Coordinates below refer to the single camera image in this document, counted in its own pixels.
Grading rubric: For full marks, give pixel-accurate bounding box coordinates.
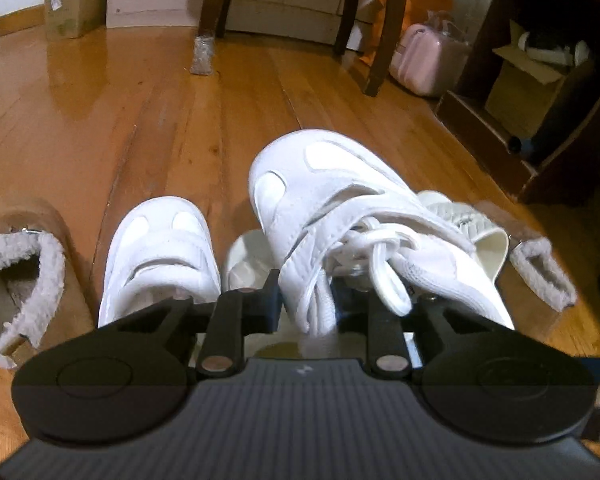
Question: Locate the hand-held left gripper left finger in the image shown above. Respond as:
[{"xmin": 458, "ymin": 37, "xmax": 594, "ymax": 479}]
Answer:
[{"xmin": 97, "ymin": 269, "xmax": 284, "ymax": 377}]

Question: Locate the table leg with plastic wrap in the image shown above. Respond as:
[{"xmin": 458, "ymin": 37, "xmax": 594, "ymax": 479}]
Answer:
[{"xmin": 190, "ymin": 0, "xmax": 242, "ymax": 77}]

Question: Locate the open cardboard box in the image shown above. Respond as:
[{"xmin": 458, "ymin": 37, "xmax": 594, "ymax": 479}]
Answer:
[{"xmin": 485, "ymin": 20, "xmax": 596, "ymax": 141}]

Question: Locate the pink suitcase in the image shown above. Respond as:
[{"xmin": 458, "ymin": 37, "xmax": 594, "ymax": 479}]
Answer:
[{"xmin": 389, "ymin": 12, "xmax": 473, "ymax": 98}]

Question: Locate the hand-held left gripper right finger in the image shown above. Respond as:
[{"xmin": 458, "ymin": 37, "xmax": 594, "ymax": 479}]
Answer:
[{"xmin": 330, "ymin": 280, "xmax": 515, "ymax": 379}]

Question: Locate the brown cardboard box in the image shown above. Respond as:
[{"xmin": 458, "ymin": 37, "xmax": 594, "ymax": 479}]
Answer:
[{"xmin": 43, "ymin": 0, "xmax": 112, "ymax": 41}]

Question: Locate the orange bag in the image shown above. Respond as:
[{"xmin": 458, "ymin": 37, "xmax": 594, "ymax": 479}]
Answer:
[{"xmin": 355, "ymin": 0, "xmax": 452, "ymax": 66}]

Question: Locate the dark wooden cabinet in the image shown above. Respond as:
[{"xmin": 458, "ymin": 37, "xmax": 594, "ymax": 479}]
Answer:
[{"xmin": 435, "ymin": 0, "xmax": 600, "ymax": 206}]

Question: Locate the dark wooden table leg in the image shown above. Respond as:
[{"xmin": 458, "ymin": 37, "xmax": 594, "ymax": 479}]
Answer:
[
  {"xmin": 364, "ymin": 0, "xmax": 416, "ymax": 97},
  {"xmin": 334, "ymin": 0, "xmax": 368, "ymax": 58}
]

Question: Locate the white ribbed slide sandal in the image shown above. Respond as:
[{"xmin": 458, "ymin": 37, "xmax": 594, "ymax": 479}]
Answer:
[
  {"xmin": 224, "ymin": 230, "xmax": 281, "ymax": 293},
  {"xmin": 420, "ymin": 191, "xmax": 510, "ymax": 283}
]

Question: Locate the white velcro sneaker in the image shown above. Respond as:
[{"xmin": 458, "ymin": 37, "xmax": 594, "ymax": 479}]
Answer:
[
  {"xmin": 248, "ymin": 130, "xmax": 516, "ymax": 348},
  {"xmin": 98, "ymin": 196, "xmax": 222, "ymax": 331}
]

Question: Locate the tan fur-lined shoe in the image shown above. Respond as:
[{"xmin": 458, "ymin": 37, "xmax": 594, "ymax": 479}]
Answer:
[
  {"xmin": 509, "ymin": 225, "xmax": 578, "ymax": 311},
  {"xmin": 0, "ymin": 195, "xmax": 96, "ymax": 371}
]

